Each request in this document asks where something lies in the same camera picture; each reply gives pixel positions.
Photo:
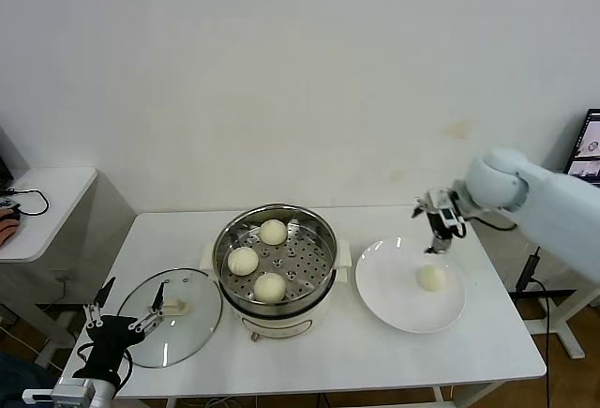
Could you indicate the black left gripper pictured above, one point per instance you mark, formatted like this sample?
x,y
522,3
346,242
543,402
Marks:
x,y
115,333

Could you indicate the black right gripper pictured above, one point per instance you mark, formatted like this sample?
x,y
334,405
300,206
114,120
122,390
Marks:
x,y
447,211

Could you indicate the white steamed baozi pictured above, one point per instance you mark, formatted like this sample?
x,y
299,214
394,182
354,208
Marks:
x,y
269,287
431,278
273,231
243,261

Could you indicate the black computer mouse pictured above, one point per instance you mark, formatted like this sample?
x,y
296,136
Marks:
x,y
15,208

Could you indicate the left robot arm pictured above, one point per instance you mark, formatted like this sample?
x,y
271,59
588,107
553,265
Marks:
x,y
75,394

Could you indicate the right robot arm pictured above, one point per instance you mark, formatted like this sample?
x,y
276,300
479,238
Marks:
x,y
553,206

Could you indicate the stainless steel steamer basket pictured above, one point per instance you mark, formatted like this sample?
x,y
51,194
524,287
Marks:
x,y
304,267

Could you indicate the person's bare hand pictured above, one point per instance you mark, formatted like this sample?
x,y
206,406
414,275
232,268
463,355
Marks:
x,y
9,227

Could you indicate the large white table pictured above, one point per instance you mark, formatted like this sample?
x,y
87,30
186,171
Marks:
x,y
164,239

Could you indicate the black metal floor bar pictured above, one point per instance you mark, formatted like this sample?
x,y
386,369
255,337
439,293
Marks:
x,y
558,295
61,306

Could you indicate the white round plate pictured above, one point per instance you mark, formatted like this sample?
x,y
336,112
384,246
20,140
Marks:
x,y
384,305

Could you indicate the white electric cooker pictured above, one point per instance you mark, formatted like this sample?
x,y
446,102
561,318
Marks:
x,y
276,328

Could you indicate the small blue white card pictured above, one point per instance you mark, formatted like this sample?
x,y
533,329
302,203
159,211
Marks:
x,y
4,202

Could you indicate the grey open laptop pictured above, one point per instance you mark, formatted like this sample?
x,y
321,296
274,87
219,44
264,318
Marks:
x,y
591,145

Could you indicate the white side table with label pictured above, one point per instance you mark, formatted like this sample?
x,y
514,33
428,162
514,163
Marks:
x,y
569,342

